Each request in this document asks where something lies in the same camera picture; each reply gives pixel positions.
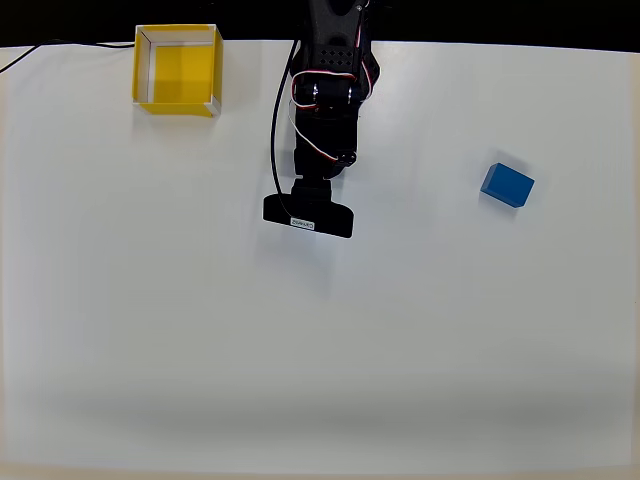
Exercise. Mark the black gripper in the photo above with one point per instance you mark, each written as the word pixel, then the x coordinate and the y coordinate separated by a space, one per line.
pixel 320 169

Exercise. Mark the blue block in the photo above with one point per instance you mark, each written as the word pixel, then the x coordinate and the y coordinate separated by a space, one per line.
pixel 507 186

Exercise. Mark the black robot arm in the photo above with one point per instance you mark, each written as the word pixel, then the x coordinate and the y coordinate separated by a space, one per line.
pixel 327 45

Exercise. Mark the yellow open box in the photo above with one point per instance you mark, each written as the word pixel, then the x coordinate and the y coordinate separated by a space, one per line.
pixel 180 70

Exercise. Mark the black webcam on gripper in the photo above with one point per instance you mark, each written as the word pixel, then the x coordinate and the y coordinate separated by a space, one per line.
pixel 320 217

